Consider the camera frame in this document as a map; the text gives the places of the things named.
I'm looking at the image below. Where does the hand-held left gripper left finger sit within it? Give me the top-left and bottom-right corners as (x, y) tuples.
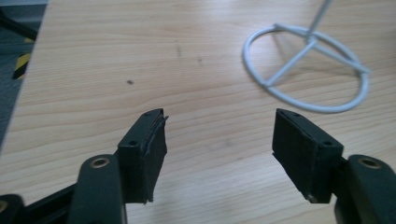
(67, 107), (169, 224)

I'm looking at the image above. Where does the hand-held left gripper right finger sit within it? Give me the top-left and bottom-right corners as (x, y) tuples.
(272, 107), (396, 224)

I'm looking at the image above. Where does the yellow black hazard tape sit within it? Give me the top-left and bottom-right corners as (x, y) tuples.
(12, 37), (35, 80)

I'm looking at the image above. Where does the white wire stand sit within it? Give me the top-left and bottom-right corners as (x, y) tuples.
(242, 0), (372, 114)

